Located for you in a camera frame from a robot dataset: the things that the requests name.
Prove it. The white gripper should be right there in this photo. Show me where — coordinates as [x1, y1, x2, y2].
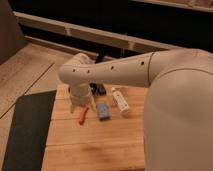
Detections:
[69, 84, 94, 113]

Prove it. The white plastic bottle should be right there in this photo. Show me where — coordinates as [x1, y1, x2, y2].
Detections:
[111, 87, 130, 117]

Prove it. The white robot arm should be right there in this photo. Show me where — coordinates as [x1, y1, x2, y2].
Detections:
[59, 48, 213, 171]

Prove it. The small black block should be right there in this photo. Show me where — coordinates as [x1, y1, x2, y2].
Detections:
[90, 83, 106, 96]

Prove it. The orange red tool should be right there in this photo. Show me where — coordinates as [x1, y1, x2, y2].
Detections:
[78, 106, 89, 125]

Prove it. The blue sponge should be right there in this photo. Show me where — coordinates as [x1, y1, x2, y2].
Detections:
[96, 102, 110, 120]

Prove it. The black table leg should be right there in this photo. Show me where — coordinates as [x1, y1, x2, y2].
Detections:
[95, 47, 106, 64]

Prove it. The wooden low table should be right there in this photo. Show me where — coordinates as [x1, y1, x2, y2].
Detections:
[41, 84, 147, 171]

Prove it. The dark grey floor mat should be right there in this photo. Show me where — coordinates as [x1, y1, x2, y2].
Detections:
[1, 90, 56, 171]

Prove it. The long wooden rail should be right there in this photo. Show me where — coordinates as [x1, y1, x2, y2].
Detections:
[14, 12, 180, 53]

